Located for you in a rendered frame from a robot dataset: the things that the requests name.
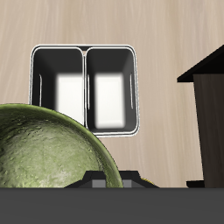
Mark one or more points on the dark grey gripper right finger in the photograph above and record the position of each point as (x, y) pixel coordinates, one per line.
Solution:
(130, 177)

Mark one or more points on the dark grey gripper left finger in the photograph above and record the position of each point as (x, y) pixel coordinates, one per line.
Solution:
(94, 178)

